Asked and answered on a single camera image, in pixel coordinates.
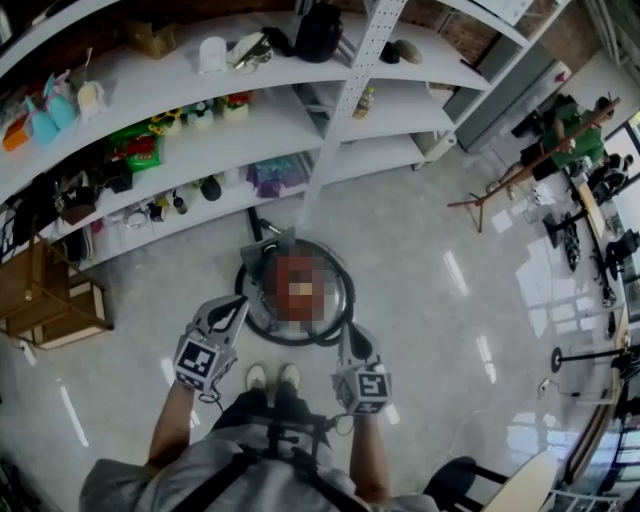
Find black office chair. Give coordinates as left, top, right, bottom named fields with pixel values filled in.
left=602, top=228, right=640, bottom=281

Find stack of plates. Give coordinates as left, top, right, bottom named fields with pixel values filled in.
left=64, top=229, right=96, bottom=264

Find black round stool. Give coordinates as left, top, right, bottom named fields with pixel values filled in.
left=424, top=455, right=511, bottom=512

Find brown bag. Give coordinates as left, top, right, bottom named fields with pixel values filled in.
left=58, top=185, right=97, bottom=225

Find wooden coat stand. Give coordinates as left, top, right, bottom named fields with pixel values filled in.
left=446, top=97, right=621, bottom=234

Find potted sunflowers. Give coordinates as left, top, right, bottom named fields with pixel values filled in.
left=151, top=107, right=184, bottom=138

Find small black box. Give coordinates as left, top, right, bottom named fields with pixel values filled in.
left=104, top=159, right=134, bottom=194

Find black pole stand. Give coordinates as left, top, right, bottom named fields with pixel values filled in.
left=551, top=343, right=634, bottom=374

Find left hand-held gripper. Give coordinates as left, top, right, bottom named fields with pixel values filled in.
left=173, top=294, right=250, bottom=392

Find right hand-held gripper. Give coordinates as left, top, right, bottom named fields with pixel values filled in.
left=332, top=322, right=392, bottom=416

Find wooden step rack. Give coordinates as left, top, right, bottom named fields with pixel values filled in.
left=0, top=227, right=115, bottom=351

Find potted red flowers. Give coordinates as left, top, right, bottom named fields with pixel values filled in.
left=217, top=92, right=251, bottom=121

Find turquoise bottle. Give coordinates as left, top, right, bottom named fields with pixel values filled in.
left=43, top=72, right=79, bottom=130
left=24, top=94, right=60, bottom=148

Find khaki hat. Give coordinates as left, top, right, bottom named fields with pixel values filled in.
left=394, top=38, right=424, bottom=65

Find grey refrigerator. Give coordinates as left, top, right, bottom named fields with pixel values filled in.
left=442, top=32, right=571, bottom=154

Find white metal shelving unit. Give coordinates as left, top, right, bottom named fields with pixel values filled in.
left=0, top=0, right=574, bottom=271

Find round beige table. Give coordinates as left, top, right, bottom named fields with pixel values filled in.
left=482, top=449, right=559, bottom=512

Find red handheld device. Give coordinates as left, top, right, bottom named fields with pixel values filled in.
left=260, top=238, right=341, bottom=341

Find purple packets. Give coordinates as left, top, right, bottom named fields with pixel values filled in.
left=247, top=157, right=309, bottom=199

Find black chest rig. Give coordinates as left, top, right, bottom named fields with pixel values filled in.
left=219, top=414, right=361, bottom=512

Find person's black trousers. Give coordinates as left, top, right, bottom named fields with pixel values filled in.
left=209, top=384, right=327, bottom=432

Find person's grey shirt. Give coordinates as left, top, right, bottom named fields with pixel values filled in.
left=79, top=424, right=441, bottom=512

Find orange box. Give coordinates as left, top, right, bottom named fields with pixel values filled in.
left=2, top=117, right=34, bottom=152

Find green packet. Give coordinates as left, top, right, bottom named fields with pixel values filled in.
left=107, top=124, right=165, bottom=174

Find cream pouch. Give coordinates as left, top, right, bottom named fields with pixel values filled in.
left=77, top=79, right=107, bottom=121

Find black and white card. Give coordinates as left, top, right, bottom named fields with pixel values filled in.
left=0, top=219, right=16, bottom=264

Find black jar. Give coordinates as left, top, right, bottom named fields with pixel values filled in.
left=294, top=3, right=345, bottom=64

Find person's left forearm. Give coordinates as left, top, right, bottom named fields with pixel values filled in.
left=146, top=382, right=200, bottom=476

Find person's right forearm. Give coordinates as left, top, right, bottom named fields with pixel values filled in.
left=348, top=412, right=392, bottom=504

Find yellow drink bottle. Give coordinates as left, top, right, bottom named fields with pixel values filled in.
left=352, top=85, right=376, bottom=120

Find wooden desk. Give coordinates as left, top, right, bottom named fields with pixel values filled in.
left=577, top=182, right=609, bottom=241

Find white plastic container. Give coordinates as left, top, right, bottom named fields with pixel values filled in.
left=198, top=35, right=229, bottom=75

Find cardboard box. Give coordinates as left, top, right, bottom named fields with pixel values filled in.
left=125, top=18, right=177, bottom=60

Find potted white flowers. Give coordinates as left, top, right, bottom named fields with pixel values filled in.
left=184, top=101, right=216, bottom=132

